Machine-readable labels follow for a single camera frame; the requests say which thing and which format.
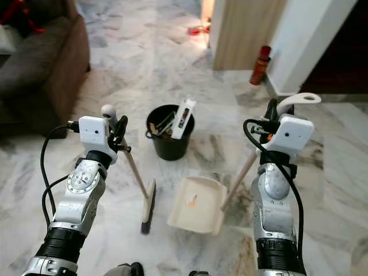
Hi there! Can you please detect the dark brown sofa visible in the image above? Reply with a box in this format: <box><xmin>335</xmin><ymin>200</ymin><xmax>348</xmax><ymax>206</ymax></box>
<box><xmin>0</xmin><ymin>0</ymin><xmax>91</xmax><ymax>140</ymax></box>

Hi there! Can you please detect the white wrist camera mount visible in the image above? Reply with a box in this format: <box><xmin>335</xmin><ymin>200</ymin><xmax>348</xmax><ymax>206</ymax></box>
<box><xmin>260</xmin><ymin>113</ymin><xmax>316</xmax><ymax>162</ymax></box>
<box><xmin>78</xmin><ymin>116</ymin><xmax>113</xmax><ymax>156</ymax></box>

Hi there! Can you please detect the light wooden door panel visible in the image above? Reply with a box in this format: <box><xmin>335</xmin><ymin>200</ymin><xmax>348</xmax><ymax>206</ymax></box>
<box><xmin>212</xmin><ymin>0</ymin><xmax>288</xmax><ymax>71</ymax></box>

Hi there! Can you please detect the white item on sofa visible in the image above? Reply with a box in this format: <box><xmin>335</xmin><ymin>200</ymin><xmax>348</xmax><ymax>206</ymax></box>
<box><xmin>0</xmin><ymin>24</ymin><xmax>25</xmax><ymax>55</ymax></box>

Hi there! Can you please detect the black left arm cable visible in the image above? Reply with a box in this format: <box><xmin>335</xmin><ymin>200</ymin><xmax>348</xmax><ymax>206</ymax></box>
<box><xmin>39</xmin><ymin>121</ymin><xmax>81</xmax><ymax>231</ymax></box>

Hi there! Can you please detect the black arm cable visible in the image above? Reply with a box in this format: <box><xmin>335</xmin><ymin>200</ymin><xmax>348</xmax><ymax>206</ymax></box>
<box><xmin>39</xmin><ymin>121</ymin><xmax>81</xmax><ymax>231</ymax></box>
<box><xmin>241</xmin><ymin>118</ymin><xmax>305</xmax><ymax>259</ymax></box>

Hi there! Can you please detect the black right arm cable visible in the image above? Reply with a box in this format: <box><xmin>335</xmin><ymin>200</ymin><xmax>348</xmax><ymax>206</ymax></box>
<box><xmin>241</xmin><ymin>118</ymin><xmax>305</xmax><ymax>259</ymax></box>

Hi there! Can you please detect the small red floor item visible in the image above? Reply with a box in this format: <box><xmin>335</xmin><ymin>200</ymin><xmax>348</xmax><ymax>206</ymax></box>
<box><xmin>187</xmin><ymin>18</ymin><xmax>211</xmax><ymax>37</ymax></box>

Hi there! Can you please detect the red bottle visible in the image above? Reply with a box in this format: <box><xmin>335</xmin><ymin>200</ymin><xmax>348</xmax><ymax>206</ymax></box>
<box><xmin>249</xmin><ymin>45</ymin><xmax>273</xmax><ymax>86</ymax></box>

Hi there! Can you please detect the black round waste bin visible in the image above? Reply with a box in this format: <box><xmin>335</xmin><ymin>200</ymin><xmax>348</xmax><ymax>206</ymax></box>
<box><xmin>146</xmin><ymin>104</ymin><xmax>197</xmax><ymax>162</ymax></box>

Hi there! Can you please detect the wooden handled broom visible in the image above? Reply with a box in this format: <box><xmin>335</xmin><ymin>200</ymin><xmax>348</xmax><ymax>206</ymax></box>
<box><xmin>101</xmin><ymin>104</ymin><xmax>158</xmax><ymax>236</ymax></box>

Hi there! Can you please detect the red strap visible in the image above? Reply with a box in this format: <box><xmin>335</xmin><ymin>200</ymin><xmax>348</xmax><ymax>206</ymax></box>
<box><xmin>3</xmin><ymin>0</ymin><xmax>47</xmax><ymax>34</ymax></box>

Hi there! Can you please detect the white cardboard package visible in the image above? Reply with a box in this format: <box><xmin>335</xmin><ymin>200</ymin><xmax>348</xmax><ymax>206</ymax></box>
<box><xmin>171</xmin><ymin>98</ymin><xmax>197</xmax><ymax>140</ymax></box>

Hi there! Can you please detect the black left robot foot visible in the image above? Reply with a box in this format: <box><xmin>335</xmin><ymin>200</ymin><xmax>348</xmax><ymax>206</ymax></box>
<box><xmin>118</xmin><ymin>262</ymin><xmax>145</xmax><ymax>276</ymax></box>

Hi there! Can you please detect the cream long handled dustpan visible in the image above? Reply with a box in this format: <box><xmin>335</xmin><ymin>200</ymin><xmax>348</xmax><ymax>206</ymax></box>
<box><xmin>166</xmin><ymin>92</ymin><xmax>322</xmax><ymax>237</ymax></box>

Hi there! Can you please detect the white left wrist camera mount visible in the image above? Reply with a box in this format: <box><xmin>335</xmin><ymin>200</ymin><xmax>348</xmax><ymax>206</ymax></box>
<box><xmin>78</xmin><ymin>116</ymin><xmax>113</xmax><ymax>156</ymax></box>

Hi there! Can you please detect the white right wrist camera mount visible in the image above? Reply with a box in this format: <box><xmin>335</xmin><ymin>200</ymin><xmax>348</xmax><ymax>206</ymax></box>
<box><xmin>260</xmin><ymin>113</ymin><xmax>316</xmax><ymax>162</ymax></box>

